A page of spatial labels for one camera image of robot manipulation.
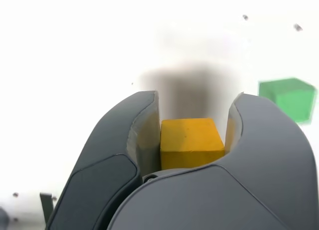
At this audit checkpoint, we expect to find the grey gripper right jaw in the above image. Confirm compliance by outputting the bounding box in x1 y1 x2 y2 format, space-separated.
107 92 316 230

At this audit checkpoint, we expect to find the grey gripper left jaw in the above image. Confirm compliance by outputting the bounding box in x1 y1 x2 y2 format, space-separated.
46 90 161 230

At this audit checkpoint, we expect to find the yellow cube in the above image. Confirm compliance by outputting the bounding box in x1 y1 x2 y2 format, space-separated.
160 118 226 171

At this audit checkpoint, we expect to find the green cube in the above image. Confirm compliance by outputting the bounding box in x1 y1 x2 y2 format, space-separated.
257 77 317 125

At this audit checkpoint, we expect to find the black tape strip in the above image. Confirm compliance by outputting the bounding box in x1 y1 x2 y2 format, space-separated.
39 193 54 226

